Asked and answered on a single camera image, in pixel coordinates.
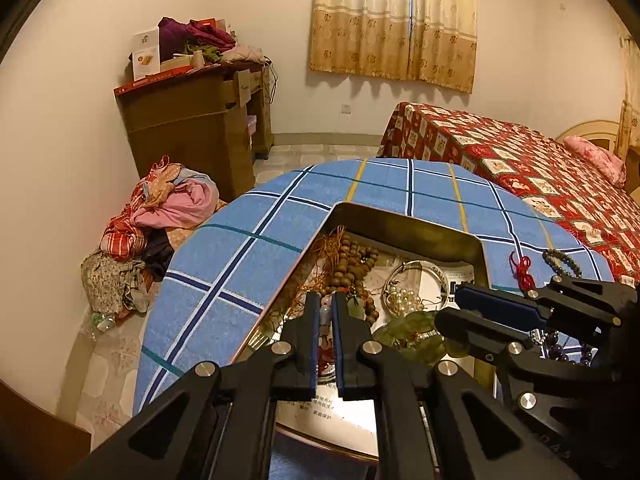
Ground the dark wooden furniture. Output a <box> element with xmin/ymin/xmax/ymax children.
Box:
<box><xmin>0</xmin><ymin>380</ymin><xmax>93</xmax><ymax>480</ymax></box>

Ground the red gift box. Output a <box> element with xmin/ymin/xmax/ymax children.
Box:
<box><xmin>189</xmin><ymin>18</ymin><xmax>227</xmax><ymax>36</ymax></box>

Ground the thin silver bangle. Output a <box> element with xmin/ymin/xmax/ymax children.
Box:
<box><xmin>382</xmin><ymin>260</ymin><xmax>453</xmax><ymax>311</ymax></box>

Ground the beige bed headboard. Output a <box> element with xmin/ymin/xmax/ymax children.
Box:
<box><xmin>555</xmin><ymin>120</ymin><xmax>623</xmax><ymax>153</ymax></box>

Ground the red knot tassel charm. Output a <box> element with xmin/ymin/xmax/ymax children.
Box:
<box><xmin>509</xmin><ymin>251</ymin><xmax>537</xmax><ymax>288</ymax></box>

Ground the brown wooden bead string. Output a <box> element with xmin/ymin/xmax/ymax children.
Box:
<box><xmin>300</xmin><ymin>227</ymin><xmax>383</xmax><ymax>323</ymax></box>

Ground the green jade bangle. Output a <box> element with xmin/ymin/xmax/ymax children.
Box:
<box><xmin>372</xmin><ymin>310</ymin><xmax>471</xmax><ymax>361</ymax></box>

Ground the rectangular metal tin box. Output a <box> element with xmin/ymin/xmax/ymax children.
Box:
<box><xmin>227</xmin><ymin>201</ymin><xmax>501</xmax><ymax>461</ymax></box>

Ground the beige side curtain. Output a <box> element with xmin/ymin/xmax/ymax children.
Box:
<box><xmin>617</xmin><ymin>35</ymin><xmax>640</xmax><ymax>161</ymax></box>

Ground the white upright carton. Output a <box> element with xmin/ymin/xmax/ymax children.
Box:
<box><xmin>131</xmin><ymin>28</ymin><xmax>162</xmax><ymax>81</ymax></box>

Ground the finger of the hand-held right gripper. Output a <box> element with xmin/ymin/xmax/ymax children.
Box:
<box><xmin>454</xmin><ymin>274</ymin><xmax>626</xmax><ymax>331</ymax></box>
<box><xmin>434</xmin><ymin>306</ymin><xmax>551</xmax><ymax>362</ymax></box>
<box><xmin>65</xmin><ymin>291</ymin><xmax>321</xmax><ymax>480</ymax></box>
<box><xmin>331</xmin><ymin>291</ymin><xmax>583</xmax><ymax>480</ymax></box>

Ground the small red charm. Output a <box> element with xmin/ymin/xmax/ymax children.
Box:
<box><xmin>320</xmin><ymin>295</ymin><xmax>336</xmax><ymax>376</ymax></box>

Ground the beige floral window curtain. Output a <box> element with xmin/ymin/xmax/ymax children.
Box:
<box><xmin>310</xmin><ymin>0</ymin><xmax>478</xmax><ymax>94</ymax></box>

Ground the white pearl necklace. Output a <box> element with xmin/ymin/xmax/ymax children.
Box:
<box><xmin>385</xmin><ymin>287</ymin><xmax>426</xmax><ymax>316</ymax></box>

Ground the bed with red quilt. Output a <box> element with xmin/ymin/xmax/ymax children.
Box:
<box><xmin>376</xmin><ymin>101</ymin><xmax>640</xmax><ymax>286</ymax></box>

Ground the blue plaid tablecloth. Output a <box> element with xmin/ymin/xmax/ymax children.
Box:
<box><xmin>132</xmin><ymin>158</ymin><xmax>616</xmax><ymax>416</ymax></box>

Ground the clear plastic bottle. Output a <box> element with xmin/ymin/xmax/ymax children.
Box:
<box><xmin>81</xmin><ymin>311</ymin><xmax>119</xmax><ymax>339</ymax></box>

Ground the dark purple bead bracelet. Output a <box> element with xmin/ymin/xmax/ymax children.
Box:
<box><xmin>532</xmin><ymin>327</ymin><xmax>601</xmax><ymax>366</ymax></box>

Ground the clothes pile on desk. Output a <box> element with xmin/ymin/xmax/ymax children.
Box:
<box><xmin>158</xmin><ymin>16</ymin><xmax>268</xmax><ymax>66</ymax></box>

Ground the colourful clothes pile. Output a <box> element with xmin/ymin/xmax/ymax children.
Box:
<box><xmin>81</xmin><ymin>156</ymin><xmax>226</xmax><ymax>316</ymax></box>

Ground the dark green bead bracelet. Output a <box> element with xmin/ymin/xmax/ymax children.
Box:
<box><xmin>542</xmin><ymin>248</ymin><xmax>583</xmax><ymax>278</ymax></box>

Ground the brown wooden desk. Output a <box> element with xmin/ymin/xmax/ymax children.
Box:
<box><xmin>114</xmin><ymin>60</ymin><xmax>276</xmax><ymax>203</ymax></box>

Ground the pink pillow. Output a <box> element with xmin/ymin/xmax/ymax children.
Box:
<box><xmin>564</xmin><ymin>136</ymin><xmax>627</xmax><ymax>188</ymax></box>

